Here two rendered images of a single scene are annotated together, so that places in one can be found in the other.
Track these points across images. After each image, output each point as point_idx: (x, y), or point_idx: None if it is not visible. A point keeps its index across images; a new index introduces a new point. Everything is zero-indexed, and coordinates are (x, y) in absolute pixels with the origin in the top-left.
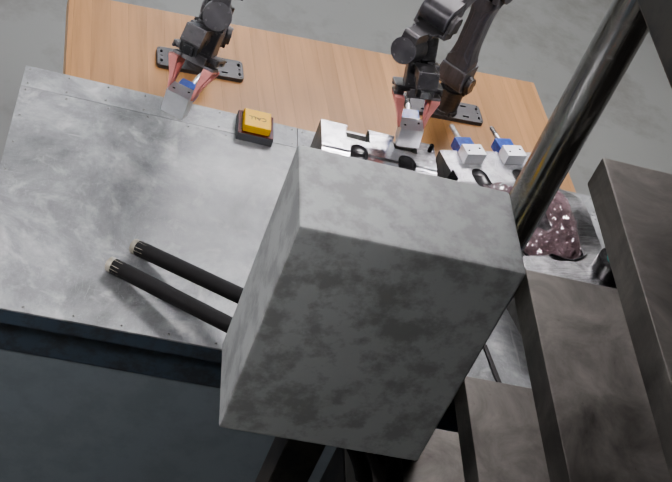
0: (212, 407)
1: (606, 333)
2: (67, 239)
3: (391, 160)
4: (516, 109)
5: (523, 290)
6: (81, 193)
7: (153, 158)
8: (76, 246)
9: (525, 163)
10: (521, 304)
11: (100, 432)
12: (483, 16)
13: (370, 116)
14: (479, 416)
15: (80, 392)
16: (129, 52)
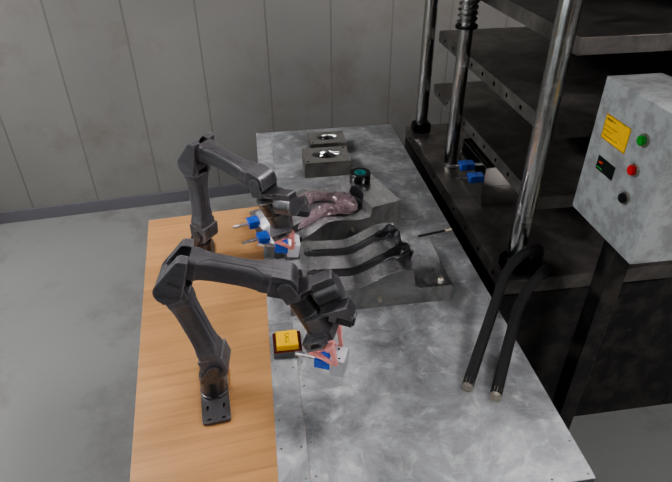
0: None
1: (565, 108)
2: (485, 431)
3: (313, 259)
4: (185, 227)
5: (559, 129)
6: (429, 435)
7: (357, 399)
8: (487, 424)
9: (556, 81)
10: (563, 133)
11: None
12: (206, 183)
13: (231, 290)
14: (556, 192)
15: None
16: (217, 445)
